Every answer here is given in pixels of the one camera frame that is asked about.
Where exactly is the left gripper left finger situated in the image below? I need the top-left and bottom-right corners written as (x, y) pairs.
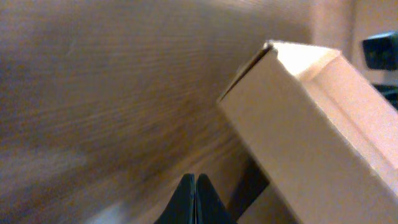
top-left (154, 174), bottom-right (195, 224)

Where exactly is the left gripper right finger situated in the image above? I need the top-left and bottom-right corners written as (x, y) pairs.
top-left (195, 174), bottom-right (236, 224)

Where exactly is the cardboard box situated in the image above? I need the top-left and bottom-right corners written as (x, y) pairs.
top-left (218, 40), bottom-right (397, 223)

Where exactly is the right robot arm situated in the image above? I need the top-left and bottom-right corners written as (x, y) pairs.
top-left (361, 30), bottom-right (397, 109)

